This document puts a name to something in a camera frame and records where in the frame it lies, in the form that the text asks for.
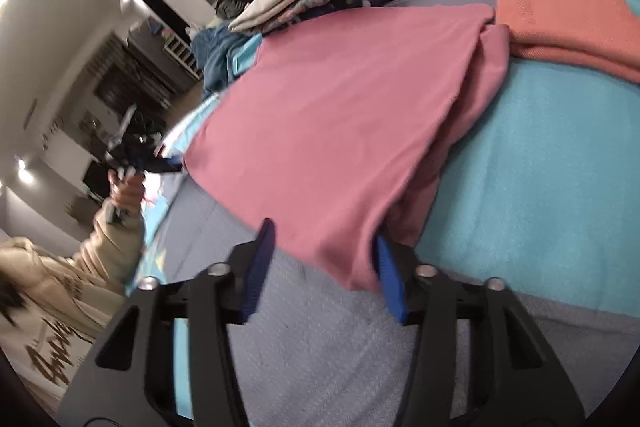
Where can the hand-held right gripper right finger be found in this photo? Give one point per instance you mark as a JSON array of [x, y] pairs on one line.
[[392, 282]]

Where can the person's left forearm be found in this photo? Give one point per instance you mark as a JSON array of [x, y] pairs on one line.
[[112, 247]]

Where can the person's left hand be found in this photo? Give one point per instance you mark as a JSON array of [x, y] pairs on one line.
[[127, 197]]

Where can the blue fluffy blanket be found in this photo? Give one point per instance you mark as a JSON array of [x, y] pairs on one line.
[[220, 57]]

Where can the person's beige sweatshirt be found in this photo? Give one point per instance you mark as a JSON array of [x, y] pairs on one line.
[[40, 307]]

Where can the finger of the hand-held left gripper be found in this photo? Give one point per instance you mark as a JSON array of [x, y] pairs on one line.
[[162, 164]]

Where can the folded coral garment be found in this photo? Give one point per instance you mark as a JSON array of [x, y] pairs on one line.
[[560, 17]]

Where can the grey-green garment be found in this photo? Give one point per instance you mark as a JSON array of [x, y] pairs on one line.
[[226, 9]]

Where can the white shelf rack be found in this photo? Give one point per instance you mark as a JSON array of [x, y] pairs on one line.
[[181, 54]]

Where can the pink long-sleeve shirt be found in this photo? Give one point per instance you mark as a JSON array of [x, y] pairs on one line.
[[325, 117]]

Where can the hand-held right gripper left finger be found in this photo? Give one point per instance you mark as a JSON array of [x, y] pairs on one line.
[[257, 267]]

